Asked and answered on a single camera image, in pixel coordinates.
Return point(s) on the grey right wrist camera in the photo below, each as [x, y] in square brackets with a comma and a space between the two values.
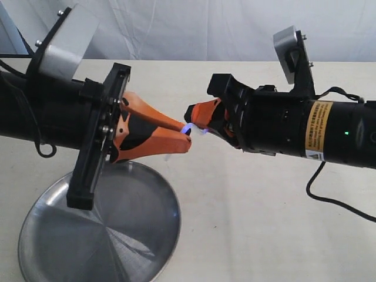
[291, 52]

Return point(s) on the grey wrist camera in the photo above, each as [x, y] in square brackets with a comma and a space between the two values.
[291, 52]
[60, 53]

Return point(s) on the black frame with white panel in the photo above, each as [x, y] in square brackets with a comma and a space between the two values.
[12, 43]

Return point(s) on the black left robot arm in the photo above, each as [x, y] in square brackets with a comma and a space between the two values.
[20, 107]

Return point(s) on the round stainless steel plate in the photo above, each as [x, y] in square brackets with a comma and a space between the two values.
[129, 235]

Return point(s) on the white backdrop cloth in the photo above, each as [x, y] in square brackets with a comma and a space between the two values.
[230, 30]

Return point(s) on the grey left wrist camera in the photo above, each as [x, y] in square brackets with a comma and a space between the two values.
[60, 53]

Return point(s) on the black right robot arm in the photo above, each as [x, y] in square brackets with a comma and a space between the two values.
[339, 132]

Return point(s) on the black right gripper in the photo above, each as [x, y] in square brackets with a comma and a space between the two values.
[258, 120]

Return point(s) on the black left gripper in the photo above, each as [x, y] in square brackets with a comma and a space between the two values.
[83, 115]

